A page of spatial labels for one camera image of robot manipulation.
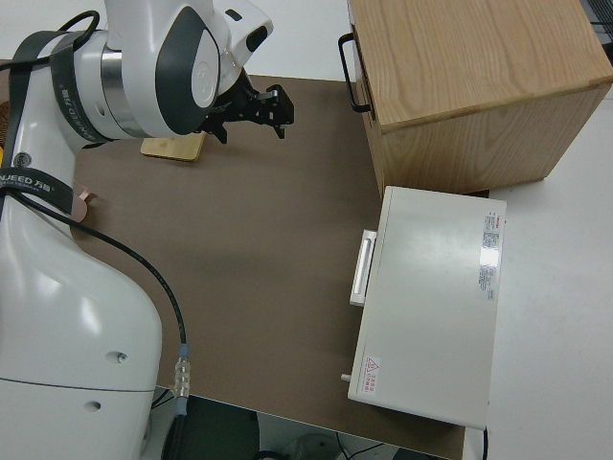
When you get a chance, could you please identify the white toaster oven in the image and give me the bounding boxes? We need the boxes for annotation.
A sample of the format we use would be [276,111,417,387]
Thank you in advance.
[340,185,508,429]

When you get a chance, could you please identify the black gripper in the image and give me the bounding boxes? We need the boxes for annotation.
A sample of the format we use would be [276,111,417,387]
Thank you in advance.
[210,71,296,145]

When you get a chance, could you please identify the pink mug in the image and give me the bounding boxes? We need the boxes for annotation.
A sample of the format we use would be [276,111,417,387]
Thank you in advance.
[70,188,102,222]

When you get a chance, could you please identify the wooden mug tree stand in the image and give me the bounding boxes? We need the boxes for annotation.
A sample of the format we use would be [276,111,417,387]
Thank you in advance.
[140,131,207,165]

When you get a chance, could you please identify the black velcro strap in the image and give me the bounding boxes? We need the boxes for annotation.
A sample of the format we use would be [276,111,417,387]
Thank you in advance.
[0,165,76,212]
[52,45,104,145]

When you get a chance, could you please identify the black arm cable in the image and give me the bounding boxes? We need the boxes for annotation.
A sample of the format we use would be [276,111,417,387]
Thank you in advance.
[0,10,193,460]

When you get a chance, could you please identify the wooden cabinet box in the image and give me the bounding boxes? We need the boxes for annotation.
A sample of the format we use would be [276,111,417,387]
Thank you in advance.
[348,0,613,196]

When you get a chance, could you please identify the black cabinet handle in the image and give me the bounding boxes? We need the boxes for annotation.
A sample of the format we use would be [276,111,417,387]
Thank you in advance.
[337,32,373,113]

